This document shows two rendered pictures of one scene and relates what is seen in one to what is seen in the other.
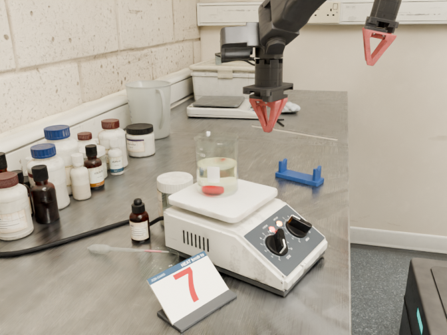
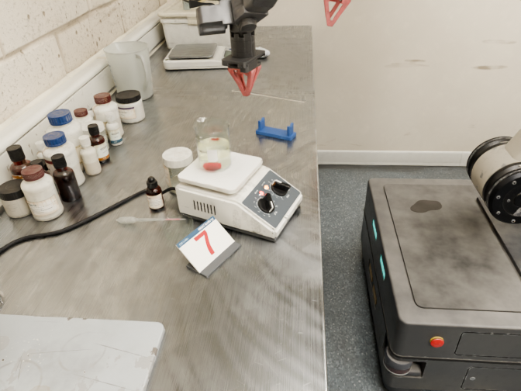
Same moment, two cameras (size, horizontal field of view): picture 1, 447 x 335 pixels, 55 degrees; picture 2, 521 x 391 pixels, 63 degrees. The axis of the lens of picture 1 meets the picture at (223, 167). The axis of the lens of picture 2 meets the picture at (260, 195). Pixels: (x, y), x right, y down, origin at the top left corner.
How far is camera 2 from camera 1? 0.18 m
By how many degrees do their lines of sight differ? 17
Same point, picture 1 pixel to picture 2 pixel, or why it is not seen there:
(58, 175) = (73, 159)
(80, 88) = (61, 60)
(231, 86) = not seen: hidden behind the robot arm
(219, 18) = not seen: outside the picture
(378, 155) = (341, 84)
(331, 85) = (296, 19)
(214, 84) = (185, 30)
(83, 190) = (94, 167)
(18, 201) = (48, 189)
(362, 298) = (332, 211)
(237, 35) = (212, 14)
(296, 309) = (284, 250)
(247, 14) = not seen: outside the picture
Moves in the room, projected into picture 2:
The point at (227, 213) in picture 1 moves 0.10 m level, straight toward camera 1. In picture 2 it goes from (228, 187) to (235, 223)
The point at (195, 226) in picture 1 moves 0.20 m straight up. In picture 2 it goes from (203, 197) to (188, 86)
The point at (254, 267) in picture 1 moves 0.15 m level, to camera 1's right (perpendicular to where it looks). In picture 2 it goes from (251, 223) to (336, 212)
